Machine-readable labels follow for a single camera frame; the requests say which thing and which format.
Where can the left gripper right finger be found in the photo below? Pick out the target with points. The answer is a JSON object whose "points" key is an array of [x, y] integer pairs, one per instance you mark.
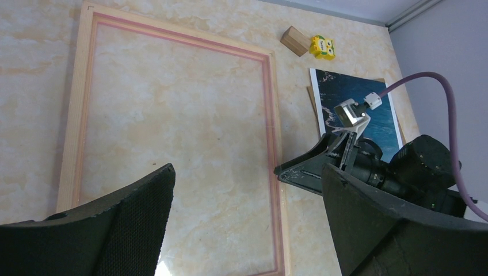
{"points": [[376, 233]]}

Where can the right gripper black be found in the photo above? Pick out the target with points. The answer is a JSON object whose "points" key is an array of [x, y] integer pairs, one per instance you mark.
{"points": [[361, 159]]}

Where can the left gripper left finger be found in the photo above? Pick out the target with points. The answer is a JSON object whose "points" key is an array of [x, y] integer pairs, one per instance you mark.
{"points": [[120, 233]]}

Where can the wooden picture frame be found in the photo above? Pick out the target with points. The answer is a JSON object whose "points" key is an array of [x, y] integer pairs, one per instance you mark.
{"points": [[146, 93]]}

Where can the blue landscape photo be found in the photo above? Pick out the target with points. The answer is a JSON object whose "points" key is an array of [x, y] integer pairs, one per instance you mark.
{"points": [[343, 100]]}

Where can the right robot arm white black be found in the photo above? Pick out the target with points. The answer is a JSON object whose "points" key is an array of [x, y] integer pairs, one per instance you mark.
{"points": [[420, 172]]}

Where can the brown cardboard backing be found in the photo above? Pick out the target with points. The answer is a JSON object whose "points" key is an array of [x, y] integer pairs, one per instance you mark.
{"points": [[402, 140]]}

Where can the yellow toy block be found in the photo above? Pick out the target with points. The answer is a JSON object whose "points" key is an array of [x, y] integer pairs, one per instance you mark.
{"points": [[322, 48]]}

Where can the small wooden block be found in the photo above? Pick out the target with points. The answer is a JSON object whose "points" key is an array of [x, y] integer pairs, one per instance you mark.
{"points": [[295, 41]]}

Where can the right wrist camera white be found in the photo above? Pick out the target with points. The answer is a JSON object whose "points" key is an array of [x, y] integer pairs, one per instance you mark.
{"points": [[353, 115]]}

